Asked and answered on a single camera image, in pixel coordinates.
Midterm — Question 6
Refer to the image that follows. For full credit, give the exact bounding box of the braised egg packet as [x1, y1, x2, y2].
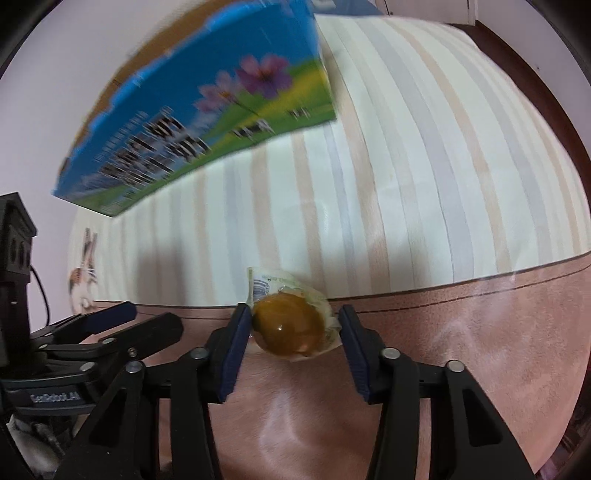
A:
[246, 266, 343, 362]

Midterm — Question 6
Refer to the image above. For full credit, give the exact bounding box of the cat print cloth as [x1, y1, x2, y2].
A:
[69, 228, 100, 310]

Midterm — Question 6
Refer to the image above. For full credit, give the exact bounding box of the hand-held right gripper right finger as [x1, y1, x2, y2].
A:
[338, 304, 536, 480]

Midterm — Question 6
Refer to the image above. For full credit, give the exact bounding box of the white fluffy cloth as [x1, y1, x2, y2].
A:
[7, 413, 65, 462]

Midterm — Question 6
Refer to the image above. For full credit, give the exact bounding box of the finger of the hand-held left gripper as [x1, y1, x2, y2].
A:
[41, 312, 184, 370]
[30, 301, 138, 346]

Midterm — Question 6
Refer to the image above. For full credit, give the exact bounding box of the black cable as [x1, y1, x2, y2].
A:
[28, 265, 51, 330]

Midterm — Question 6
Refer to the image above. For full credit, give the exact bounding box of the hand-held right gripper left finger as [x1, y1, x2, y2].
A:
[58, 302, 252, 480]

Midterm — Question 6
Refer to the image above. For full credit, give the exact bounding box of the printed cardboard box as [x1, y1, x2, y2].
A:
[51, 0, 340, 217]

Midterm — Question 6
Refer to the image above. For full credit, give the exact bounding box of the white door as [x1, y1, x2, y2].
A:
[383, 0, 476, 26]

